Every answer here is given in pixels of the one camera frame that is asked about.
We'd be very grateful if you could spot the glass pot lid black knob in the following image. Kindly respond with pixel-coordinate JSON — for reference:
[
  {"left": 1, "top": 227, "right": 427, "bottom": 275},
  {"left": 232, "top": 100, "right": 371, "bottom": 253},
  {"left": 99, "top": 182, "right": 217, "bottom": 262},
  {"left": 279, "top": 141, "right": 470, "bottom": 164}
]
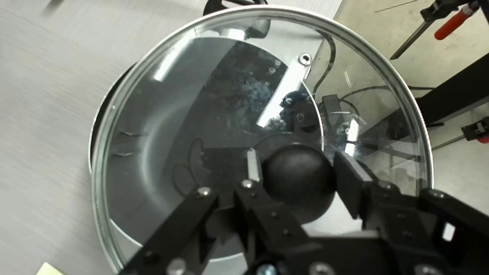
[{"left": 90, "top": 5, "right": 435, "bottom": 275}]

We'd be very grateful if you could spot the black power cable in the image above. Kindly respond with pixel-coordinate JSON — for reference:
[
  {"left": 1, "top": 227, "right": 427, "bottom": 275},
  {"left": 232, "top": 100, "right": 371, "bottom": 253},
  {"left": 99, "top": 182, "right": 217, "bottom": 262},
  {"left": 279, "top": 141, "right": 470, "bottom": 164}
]
[{"left": 310, "top": 34, "right": 424, "bottom": 104}]

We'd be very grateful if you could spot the red-handled tool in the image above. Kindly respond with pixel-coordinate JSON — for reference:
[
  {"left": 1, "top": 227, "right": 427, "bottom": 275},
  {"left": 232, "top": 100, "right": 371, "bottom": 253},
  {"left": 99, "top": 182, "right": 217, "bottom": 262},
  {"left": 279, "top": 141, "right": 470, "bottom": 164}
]
[{"left": 388, "top": 0, "right": 489, "bottom": 62}]

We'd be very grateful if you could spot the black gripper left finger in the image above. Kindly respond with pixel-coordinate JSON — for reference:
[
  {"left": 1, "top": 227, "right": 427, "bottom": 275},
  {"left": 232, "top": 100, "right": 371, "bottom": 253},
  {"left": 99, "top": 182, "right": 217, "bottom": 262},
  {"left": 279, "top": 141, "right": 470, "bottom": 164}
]
[{"left": 119, "top": 147, "right": 308, "bottom": 275}]

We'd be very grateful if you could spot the black clamp orange trigger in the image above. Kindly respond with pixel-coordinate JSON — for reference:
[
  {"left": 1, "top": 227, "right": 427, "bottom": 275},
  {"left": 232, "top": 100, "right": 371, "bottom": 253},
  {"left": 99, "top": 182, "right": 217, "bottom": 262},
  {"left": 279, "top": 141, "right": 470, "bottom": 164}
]
[{"left": 432, "top": 115, "right": 489, "bottom": 152}]

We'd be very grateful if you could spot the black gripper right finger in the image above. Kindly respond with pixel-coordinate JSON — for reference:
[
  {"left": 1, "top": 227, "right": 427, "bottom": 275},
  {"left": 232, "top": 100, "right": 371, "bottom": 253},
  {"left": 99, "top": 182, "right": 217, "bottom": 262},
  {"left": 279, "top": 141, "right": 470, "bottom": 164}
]
[{"left": 333, "top": 150, "right": 489, "bottom": 275}]

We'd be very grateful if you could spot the yellow notepad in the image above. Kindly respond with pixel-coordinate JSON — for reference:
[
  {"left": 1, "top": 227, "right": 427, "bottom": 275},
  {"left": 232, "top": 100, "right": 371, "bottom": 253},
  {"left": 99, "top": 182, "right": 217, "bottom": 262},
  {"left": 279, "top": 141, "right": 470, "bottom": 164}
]
[{"left": 35, "top": 262, "right": 65, "bottom": 275}]

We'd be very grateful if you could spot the black cooking pot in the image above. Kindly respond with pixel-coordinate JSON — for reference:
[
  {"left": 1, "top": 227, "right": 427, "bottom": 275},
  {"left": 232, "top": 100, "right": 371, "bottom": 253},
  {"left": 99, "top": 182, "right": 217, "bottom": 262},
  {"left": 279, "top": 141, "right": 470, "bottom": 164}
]
[{"left": 87, "top": 0, "right": 327, "bottom": 265}]

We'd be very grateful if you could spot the black board on stand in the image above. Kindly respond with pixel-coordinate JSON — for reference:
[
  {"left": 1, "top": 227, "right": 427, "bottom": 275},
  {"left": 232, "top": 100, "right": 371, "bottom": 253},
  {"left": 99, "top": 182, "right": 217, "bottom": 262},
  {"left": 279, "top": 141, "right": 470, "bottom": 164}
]
[{"left": 386, "top": 51, "right": 489, "bottom": 143}]

